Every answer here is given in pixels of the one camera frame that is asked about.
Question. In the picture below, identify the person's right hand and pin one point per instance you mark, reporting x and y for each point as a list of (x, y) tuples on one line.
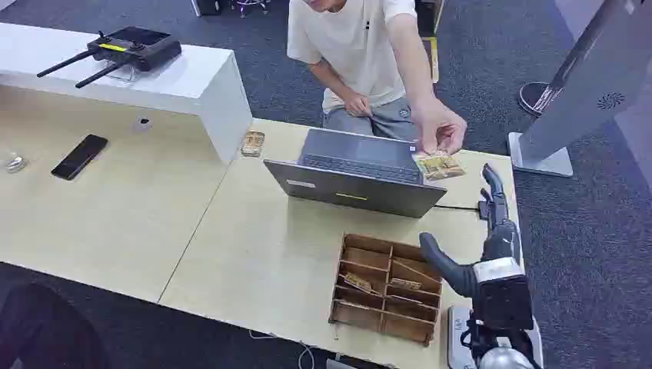
[(357, 104)]

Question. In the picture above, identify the person's left hand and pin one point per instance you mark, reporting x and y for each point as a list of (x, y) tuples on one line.
[(438, 124)]

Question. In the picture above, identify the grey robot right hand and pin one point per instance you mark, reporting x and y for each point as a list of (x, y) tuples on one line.
[(501, 244)]

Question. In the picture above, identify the black external drive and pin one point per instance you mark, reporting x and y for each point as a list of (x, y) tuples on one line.
[(482, 210)]

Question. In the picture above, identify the person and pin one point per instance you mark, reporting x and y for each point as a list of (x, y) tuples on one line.
[(351, 51)]

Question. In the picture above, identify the grey laptop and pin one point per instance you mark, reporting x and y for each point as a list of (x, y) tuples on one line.
[(356, 191)]

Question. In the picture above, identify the round black floor base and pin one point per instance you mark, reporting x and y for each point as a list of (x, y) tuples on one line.
[(529, 97)]

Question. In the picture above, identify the clear case of cards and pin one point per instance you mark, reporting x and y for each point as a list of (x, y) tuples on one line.
[(252, 143)]

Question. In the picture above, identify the chrome chair base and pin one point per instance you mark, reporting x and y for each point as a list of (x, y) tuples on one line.
[(250, 5)]

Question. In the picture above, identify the grey kiosk stand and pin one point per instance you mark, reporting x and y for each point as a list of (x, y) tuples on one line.
[(586, 86)]

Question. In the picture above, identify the wooden card sorting box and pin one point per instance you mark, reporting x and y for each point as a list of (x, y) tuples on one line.
[(366, 316)]

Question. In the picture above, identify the black floor box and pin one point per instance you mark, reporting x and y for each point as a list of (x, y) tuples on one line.
[(206, 6)]

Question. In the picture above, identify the white desk shelf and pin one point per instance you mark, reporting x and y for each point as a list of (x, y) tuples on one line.
[(178, 76)]

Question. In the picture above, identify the small white round puck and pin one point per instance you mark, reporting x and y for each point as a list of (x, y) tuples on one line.
[(142, 123)]

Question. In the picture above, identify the black remote controller with antennas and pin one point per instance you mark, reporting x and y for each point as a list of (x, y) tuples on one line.
[(137, 48)]

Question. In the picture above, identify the clear acrylic stand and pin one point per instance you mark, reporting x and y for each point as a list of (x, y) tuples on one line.
[(122, 75)]

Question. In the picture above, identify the black smartphone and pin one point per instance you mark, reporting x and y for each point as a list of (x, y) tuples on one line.
[(79, 157)]

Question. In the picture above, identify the small glass dish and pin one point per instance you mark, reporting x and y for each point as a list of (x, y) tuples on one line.
[(15, 163)]

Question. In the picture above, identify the dark chair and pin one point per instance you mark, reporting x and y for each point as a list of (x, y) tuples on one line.
[(46, 331)]

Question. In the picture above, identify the dark wrist camera box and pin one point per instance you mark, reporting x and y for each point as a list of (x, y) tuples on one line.
[(501, 300)]

